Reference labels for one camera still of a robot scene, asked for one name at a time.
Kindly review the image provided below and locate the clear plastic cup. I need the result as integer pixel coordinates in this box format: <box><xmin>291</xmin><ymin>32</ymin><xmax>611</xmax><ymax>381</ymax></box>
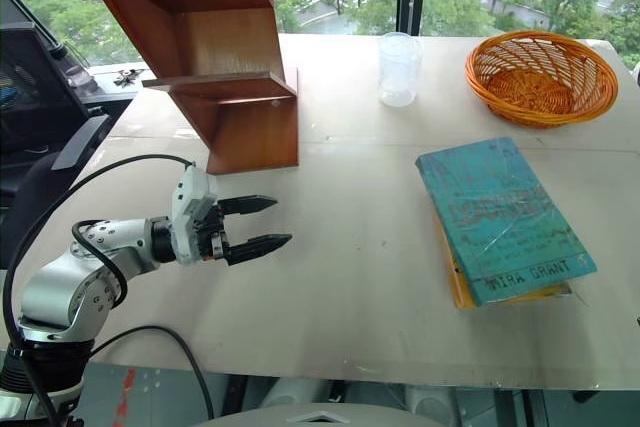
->
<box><xmin>376</xmin><ymin>31</ymin><xmax>424</xmax><ymax>108</ymax></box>

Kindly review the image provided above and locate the yellow book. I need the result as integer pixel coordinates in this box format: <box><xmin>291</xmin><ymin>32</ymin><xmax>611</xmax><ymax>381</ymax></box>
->
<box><xmin>432</xmin><ymin>216</ymin><xmax>574</xmax><ymax>310</ymax></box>

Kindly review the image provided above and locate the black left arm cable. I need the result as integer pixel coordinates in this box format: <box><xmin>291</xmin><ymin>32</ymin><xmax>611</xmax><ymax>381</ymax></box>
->
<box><xmin>1</xmin><ymin>153</ymin><xmax>216</xmax><ymax>427</ymax></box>

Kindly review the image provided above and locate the black office chair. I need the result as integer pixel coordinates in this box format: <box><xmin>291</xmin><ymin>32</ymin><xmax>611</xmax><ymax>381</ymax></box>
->
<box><xmin>6</xmin><ymin>113</ymin><xmax>112</xmax><ymax>268</ymax></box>

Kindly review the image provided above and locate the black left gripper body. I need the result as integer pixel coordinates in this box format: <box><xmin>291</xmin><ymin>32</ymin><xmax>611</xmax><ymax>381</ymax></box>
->
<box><xmin>197</xmin><ymin>200</ymin><xmax>232</xmax><ymax>263</ymax></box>

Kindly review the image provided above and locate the teal paperback book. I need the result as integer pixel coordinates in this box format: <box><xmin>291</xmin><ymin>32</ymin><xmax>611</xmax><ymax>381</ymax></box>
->
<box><xmin>414</xmin><ymin>136</ymin><xmax>598</xmax><ymax>307</ymax></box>

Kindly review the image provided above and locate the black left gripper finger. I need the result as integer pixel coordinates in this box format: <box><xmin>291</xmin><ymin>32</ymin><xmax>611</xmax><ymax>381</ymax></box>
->
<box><xmin>224</xmin><ymin>233</ymin><xmax>294</xmax><ymax>267</ymax></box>
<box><xmin>219</xmin><ymin>194</ymin><xmax>279</xmax><ymax>216</ymax></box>

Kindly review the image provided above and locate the brown wooden bookshelf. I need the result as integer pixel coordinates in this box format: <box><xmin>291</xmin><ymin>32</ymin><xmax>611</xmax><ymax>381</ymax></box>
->
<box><xmin>68</xmin><ymin>0</ymin><xmax>304</xmax><ymax>176</ymax></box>

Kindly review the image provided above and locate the grey robot torso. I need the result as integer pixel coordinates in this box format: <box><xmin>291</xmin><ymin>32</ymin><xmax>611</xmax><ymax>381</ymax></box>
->
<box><xmin>194</xmin><ymin>400</ymin><xmax>451</xmax><ymax>427</ymax></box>

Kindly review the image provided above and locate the orange wicker basket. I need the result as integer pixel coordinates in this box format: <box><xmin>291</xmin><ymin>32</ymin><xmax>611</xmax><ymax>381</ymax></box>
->
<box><xmin>464</xmin><ymin>29</ymin><xmax>620</xmax><ymax>130</ymax></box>

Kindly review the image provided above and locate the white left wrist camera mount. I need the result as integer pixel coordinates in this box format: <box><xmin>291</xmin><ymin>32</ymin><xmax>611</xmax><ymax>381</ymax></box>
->
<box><xmin>168</xmin><ymin>164</ymin><xmax>219</xmax><ymax>265</ymax></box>

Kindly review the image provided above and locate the black monitor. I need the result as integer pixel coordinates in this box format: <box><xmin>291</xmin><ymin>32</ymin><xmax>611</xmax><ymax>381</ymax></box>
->
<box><xmin>0</xmin><ymin>21</ymin><xmax>91</xmax><ymax>148</ymax></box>

